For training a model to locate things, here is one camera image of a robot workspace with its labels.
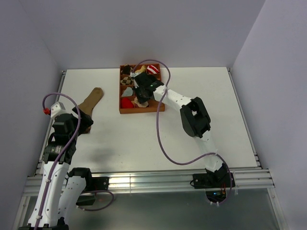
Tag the red white striped rolled sock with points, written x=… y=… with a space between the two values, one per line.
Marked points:
x=151 y=69

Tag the black box under rail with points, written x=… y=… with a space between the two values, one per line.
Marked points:
x=86 y=200

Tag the aluminium front rail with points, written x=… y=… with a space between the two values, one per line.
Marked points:
x=179 y=181

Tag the yellow rolled sock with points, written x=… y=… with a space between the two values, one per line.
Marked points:
x=142 y=69

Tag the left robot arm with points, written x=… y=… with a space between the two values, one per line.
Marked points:
x=60 y=187

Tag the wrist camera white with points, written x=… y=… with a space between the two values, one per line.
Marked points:
x=133 y=76
x=56 y=109

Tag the red sock with white pattern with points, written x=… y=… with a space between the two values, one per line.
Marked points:
x=125 y=103

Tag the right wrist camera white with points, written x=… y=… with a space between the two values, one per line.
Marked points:
x=133 y=76

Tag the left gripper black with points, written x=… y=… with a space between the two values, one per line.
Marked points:
x=86 y=122

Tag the beige maroon striped sock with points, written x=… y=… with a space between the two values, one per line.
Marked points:
x=140 y=105

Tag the dark brown rolled sock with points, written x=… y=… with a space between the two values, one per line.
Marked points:
x=126 y=69

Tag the light blue rolled sock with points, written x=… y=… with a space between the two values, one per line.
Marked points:
x=127 y=92

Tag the checkered rolled sock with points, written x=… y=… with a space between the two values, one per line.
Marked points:
x=127 y=80

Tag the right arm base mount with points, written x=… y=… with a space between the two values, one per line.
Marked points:
x=208 y=181

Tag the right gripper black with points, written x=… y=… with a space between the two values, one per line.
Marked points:
x=141 y=100

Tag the orange wooden compartment tray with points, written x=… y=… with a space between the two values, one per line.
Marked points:
x=152 y=103

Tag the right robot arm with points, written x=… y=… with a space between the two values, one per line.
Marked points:
x=195 y=122

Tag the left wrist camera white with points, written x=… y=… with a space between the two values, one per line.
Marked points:
x=56 y=109

